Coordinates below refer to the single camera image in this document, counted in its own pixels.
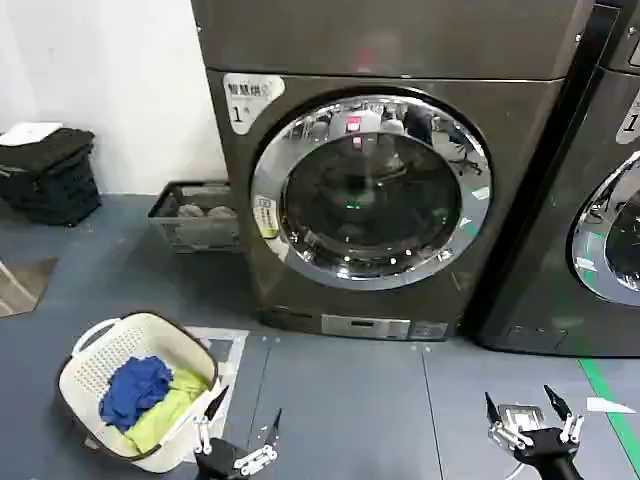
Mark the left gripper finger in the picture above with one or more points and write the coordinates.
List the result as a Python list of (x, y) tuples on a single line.
[(215, 402), (272, 430)]

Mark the yellow-green cloth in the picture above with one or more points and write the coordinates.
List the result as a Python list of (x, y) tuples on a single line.
[(165, 412)]

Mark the grey dryer with chrome door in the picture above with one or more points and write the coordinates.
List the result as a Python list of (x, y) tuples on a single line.
[(575, 210)]

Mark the white perforated laundry basket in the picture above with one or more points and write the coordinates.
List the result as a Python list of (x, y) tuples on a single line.
[(90, 370)]

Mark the blue cloth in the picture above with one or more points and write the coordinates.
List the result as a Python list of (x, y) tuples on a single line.
[(135, 392)]

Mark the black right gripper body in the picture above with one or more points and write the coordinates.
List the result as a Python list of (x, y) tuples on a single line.
[(547, 447)]

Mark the square metal floor plate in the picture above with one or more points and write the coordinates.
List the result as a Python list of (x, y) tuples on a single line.
[(522, 417)]

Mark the grey dryer with number sticker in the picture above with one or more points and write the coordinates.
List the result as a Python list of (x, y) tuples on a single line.
[(380, 165)]

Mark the white number sticker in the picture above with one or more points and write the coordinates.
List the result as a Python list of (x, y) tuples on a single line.
[(250, 100)]

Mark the grey cloth bundle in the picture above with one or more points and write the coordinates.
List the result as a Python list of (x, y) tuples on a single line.
[(192, 211)]

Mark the silver dryer control panel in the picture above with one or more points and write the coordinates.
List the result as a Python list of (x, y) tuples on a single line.
[(365, 327)]

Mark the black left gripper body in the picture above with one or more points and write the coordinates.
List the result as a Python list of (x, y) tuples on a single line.
[(216, 460)]

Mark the round chrome glass dryer door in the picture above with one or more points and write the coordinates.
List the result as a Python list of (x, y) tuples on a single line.
[(371, 189)]

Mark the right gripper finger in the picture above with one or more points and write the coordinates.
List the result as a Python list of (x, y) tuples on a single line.
[(556, 399), (492, 407)]

